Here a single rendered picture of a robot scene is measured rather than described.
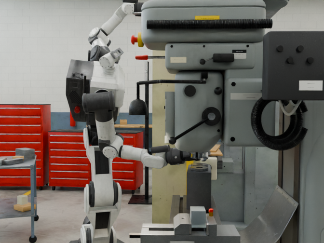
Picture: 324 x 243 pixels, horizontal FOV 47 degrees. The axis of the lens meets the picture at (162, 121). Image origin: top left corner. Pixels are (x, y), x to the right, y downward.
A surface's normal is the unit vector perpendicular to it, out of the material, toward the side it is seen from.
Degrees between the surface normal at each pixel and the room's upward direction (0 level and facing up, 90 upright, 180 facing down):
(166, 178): 90
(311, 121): 90
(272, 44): 90
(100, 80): 35
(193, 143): 117
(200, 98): 90
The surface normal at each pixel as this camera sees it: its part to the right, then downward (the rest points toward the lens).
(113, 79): 0.18, -0.79
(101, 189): 0.26, -0.45
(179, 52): -0.06, 0.05
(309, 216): -0.61, 0.01
